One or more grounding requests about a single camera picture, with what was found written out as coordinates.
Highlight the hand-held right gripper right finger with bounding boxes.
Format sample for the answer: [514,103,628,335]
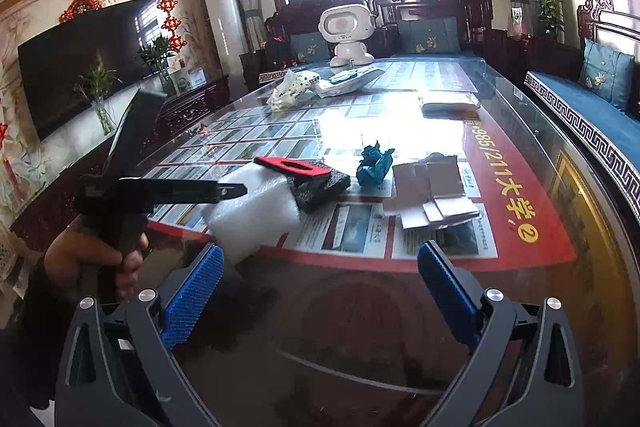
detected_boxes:
[417,241,586,427]

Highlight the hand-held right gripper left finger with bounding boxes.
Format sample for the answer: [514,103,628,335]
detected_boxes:
[65,243,226,427]

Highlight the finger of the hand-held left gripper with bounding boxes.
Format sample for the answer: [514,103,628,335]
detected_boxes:
[120,177,249,208]

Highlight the white foam sheet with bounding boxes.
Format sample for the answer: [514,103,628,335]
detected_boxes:
[200,167,303,265]

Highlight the person's left forearm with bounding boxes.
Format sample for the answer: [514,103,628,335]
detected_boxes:
[0,257,86,413]

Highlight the person's left hand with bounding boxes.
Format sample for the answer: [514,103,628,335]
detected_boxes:
[44,219,150,303]

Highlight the bamboo plant in glass vase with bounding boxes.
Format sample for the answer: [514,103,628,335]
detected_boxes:
[75,66,121,136]
[137,34,173,95]

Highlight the dark wooden television cabinet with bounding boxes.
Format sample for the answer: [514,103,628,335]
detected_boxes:
[10,74,231,253]

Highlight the small white box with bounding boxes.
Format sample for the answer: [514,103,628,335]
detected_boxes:
[170,67,207,92]

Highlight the black flat television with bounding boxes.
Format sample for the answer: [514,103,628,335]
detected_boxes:
[17,0,158,142]

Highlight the flattened grey cardboard box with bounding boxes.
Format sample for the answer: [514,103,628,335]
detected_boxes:
[382,154,482,230]

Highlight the printed table poster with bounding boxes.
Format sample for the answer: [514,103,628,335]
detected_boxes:
[135,59,578,273]

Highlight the crumpled teal cloth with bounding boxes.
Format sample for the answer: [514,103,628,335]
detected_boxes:
[356,144,396,188]

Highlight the crumpled white plastic bag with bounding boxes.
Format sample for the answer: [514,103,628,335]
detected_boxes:
[266,68,321,110]

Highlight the white standing air conditioner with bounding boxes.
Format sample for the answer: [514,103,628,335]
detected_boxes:
[200,0,249,75]

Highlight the white folded cloth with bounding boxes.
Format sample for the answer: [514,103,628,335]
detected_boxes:
[419,93,482,115]

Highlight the teal embroidered cushion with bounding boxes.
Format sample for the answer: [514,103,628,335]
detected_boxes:
[397,18,461,54]
[290,32,331,64]
[578,39,635,112]

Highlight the blue and white packet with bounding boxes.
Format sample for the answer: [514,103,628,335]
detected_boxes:
[314,66,387,98]

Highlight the blue sofa seat mat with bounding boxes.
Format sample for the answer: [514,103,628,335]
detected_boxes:
[524,72,640,228]

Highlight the white robot toy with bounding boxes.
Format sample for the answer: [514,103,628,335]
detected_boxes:
[319,4,377,68]

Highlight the dark wooden side table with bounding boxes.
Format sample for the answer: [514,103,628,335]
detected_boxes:
[480,32,586,78]

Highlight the green potted plant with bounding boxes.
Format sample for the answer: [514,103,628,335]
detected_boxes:
[537,0,566,40]

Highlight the hanging red knot string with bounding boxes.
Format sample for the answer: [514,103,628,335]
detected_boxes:
[152,0,187,52]

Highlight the red knot wall ornament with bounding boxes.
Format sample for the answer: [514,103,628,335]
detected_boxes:
[59,0,103,22]

